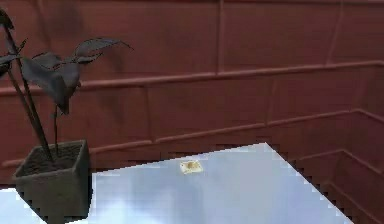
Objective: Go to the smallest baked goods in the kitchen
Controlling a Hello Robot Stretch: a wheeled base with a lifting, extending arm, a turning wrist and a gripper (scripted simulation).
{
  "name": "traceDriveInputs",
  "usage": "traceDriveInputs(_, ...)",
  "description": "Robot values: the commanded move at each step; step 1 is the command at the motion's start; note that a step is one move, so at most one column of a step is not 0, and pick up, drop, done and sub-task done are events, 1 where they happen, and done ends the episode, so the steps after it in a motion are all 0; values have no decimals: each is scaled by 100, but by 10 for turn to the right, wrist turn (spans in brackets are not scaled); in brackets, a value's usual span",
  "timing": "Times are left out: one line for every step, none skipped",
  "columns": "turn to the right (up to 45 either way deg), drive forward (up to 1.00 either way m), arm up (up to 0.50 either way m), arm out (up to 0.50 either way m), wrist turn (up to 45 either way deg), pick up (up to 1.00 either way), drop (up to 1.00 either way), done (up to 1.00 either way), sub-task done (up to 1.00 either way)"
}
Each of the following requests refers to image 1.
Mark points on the small pale square pastry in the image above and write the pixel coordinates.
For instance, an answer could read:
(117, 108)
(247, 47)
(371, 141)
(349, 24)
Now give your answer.
(191, 166)

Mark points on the pale blue glossy table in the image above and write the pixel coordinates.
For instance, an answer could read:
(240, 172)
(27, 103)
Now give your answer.
(213, 193)

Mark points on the dark potted house plant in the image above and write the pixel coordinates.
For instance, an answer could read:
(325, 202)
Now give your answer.
(53, 180)

